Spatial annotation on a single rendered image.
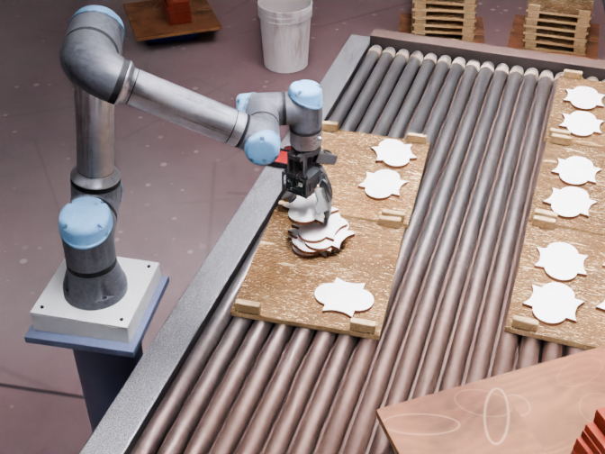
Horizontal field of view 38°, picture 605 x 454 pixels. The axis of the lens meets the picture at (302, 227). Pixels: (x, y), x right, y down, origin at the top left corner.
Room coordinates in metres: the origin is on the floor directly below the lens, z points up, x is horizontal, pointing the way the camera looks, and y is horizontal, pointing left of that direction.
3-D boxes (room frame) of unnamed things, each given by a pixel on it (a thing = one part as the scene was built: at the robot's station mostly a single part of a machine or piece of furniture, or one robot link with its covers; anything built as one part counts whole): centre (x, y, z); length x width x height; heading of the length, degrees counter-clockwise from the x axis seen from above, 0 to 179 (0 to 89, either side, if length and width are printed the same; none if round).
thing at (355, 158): (2.02, -0.16, 0.93); 0.41 x 0.35 x 0.02; 165
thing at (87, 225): (1.55, 0.49, 1.09); 0.13 x 0.12 x 0.14; 3
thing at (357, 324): (1.39, -0.13, 0.95); 0.06 x 0.02 x 0.03; 77
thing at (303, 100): (1.71, -0.01, 1.33); 0.09 x 0.08 x 0.11; 93
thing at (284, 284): (1.61, -0.05, 0.93); 0.41 x 0.35 x 0.02; 167
